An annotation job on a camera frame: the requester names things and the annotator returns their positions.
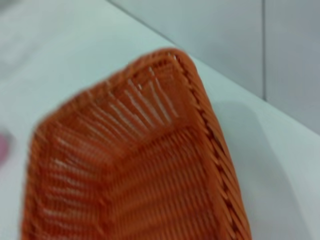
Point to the orange woven wicker basket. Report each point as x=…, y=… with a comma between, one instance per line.
x=155, y=180

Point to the pink white ball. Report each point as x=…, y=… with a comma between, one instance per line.
x=3, y=148

